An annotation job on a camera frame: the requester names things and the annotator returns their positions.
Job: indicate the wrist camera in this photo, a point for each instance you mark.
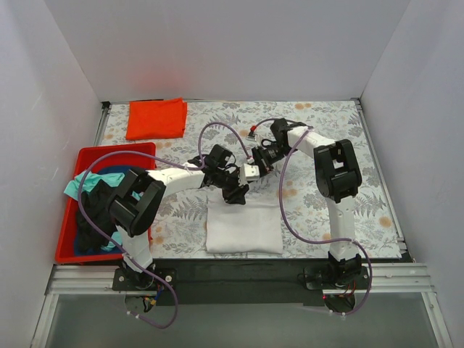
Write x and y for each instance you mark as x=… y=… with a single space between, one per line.
x=252 y=134
x=248 y=173

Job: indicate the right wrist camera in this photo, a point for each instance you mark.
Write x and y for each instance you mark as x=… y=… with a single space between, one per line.
x=252 y=134

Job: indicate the teal garment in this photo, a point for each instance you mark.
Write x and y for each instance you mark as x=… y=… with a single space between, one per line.
x=90 y=181

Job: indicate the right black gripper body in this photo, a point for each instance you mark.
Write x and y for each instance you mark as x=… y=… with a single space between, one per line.
x=259 y=159

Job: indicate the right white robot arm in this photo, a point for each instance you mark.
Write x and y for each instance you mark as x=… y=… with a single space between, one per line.
x=338 y=178

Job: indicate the black garment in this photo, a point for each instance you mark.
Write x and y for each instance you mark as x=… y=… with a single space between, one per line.
x=88 y=241

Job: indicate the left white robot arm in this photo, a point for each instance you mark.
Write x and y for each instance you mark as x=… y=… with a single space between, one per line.
x=135 y=202

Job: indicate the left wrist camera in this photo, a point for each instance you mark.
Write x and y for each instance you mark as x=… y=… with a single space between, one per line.
x=248 y=173

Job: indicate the floral table mat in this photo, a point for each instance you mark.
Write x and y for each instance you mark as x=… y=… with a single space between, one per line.
x=180 y=228

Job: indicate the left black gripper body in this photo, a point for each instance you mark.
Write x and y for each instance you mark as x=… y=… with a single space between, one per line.
x=232 y=191

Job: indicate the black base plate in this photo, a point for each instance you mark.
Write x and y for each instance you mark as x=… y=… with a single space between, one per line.
x=252 y=281

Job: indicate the red plastic bin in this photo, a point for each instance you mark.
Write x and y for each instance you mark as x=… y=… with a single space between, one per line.
x=67 y=252

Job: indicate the folded orange t shirt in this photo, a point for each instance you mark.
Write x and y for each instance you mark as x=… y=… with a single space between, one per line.
x=164 y=119

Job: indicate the white t shirt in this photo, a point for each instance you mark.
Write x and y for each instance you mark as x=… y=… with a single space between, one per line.
x=253 y=227

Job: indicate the dark blue garment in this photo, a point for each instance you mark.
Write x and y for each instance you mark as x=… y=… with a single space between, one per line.
x=118 y=239

